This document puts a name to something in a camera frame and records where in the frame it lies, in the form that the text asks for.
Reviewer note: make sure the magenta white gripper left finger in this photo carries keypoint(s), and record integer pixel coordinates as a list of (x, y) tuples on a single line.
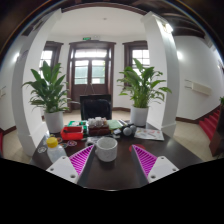
[(71, 168)]

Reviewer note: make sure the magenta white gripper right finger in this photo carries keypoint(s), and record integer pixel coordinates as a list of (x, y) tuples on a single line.
[(150, 167)]

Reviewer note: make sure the clear bottle yellow cap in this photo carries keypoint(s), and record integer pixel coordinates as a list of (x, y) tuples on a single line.
[(54, 151)]

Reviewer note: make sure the red round coaster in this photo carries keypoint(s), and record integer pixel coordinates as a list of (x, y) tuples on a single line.
[(137, 145)]

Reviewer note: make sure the printed paper sheet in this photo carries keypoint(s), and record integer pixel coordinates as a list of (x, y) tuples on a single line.
[(149, 134)]

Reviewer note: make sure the red plastic box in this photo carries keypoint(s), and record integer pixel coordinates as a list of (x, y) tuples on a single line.
[(72, 133)]

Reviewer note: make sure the white speckled mug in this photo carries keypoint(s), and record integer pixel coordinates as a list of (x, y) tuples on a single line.
[(106, 149)]

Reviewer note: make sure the dark brown wooden box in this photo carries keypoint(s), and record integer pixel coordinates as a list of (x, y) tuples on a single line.
[(98, 130)]

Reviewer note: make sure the grey round ball object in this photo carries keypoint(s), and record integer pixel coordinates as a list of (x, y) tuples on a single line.
[(129, 130)]

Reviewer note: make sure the left white pillar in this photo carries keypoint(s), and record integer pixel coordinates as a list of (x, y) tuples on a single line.
[(28, 120)]

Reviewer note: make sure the white pillar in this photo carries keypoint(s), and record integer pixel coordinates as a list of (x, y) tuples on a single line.
[(28, 120), (163, 57)]

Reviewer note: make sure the white cups on box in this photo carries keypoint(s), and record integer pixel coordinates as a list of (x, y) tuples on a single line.
[(97, 121)]

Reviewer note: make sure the green notebook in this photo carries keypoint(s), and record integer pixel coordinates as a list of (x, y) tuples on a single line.
[(114, 124)]

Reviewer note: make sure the black office chair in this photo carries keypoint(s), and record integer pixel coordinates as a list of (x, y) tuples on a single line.
[(96, 105)]

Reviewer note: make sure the red carpet staircase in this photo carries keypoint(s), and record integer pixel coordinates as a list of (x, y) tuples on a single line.
[(209, 123)]

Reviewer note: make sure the left green potted plant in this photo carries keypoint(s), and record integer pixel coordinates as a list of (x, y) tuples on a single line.
[(48, 93)]

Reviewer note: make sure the green potted plant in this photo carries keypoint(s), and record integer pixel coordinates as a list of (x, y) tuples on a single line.
[(48, 93), (144, 87)]

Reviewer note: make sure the right green potted plant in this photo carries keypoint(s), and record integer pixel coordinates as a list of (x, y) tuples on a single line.
[(144, 87)]

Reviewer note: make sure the brown wooden double door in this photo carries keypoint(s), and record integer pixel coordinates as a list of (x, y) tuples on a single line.
[(90, 69)]

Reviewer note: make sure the right white pillar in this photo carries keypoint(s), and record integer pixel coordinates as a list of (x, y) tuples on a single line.
[(163, 57)]

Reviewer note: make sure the left brown framed window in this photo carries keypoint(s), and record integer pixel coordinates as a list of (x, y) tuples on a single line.
[(51, 53)]

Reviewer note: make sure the brown framed window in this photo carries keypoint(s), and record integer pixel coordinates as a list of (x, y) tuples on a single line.
[(51, 53), (136, 50)]

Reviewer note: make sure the right brown framed window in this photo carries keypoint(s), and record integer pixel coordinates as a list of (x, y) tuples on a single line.
[(136, 50)]

